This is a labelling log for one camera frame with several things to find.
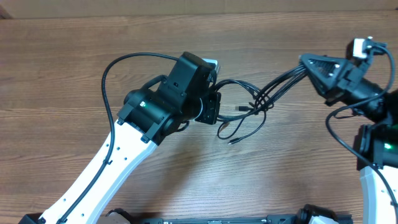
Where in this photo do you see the thick black usb cable coil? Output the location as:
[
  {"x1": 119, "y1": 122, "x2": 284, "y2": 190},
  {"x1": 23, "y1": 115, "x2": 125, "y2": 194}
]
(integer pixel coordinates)
[{"x1": 214, "y1": 63, "x2": 310, "y2": 123}]

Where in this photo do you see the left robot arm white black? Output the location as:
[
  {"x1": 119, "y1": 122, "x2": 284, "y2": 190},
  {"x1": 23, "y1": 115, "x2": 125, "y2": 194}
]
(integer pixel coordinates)
[{"x1": 20, "y1": 52, "x2": 221, "y2": 223}]

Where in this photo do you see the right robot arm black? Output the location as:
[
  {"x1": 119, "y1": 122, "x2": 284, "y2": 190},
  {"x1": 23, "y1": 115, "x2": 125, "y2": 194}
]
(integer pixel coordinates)
[{"x1": 300, "y1": 50, "x2": 397, "y2": 223}]

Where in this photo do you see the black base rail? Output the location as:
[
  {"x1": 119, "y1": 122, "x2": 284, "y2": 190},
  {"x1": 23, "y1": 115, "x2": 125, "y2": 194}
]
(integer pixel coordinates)
[{"x1": 133, "y1": 214, "x2": 297, "y2": 224}]

